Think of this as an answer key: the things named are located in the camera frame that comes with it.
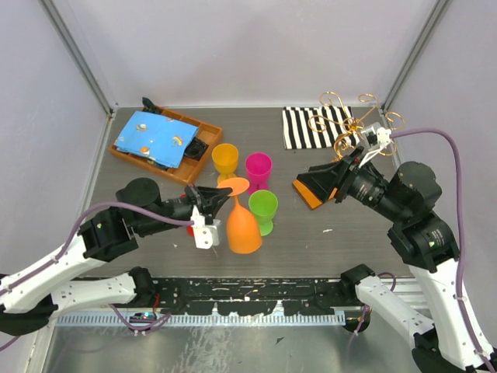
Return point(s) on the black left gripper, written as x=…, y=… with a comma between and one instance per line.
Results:
x=213, y=197

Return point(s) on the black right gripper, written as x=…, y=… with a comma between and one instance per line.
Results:
x=333, y=174

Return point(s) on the orange plastic wine glass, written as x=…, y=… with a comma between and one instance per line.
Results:
x=242, y=228

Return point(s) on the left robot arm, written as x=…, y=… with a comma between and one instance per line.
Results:
x=50, y=287

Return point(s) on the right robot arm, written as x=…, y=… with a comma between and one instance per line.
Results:
x=425, y=243

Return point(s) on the yellow plastic wine glass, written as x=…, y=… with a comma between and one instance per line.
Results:
x=225, y=158

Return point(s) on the green plastic wine glass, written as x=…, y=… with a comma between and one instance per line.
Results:
x=263, y=204

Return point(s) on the pink plastic wine glass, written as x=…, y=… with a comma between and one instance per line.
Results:
x=258, y=167

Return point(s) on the black item in tray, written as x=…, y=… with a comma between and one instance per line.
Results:
x=195, y=149

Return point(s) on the black white striped cloth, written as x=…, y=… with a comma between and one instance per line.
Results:
x=313, y=127

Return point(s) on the wooden compartment tray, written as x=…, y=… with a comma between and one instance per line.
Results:
x=189, y=169

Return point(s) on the blue patterned cloth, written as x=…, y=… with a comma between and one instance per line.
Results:
x=156, y=138

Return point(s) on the dark patterned cloth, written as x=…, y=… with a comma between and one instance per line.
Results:
x=150, y=107

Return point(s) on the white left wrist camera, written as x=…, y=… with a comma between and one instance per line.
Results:
x=206, y=235

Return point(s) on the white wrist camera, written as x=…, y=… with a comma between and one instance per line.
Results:
x=206, y=235
x=376, y=138

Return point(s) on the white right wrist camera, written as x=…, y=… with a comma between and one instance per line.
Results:
x=376, y=138

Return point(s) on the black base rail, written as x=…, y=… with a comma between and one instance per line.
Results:
x=245, y=296

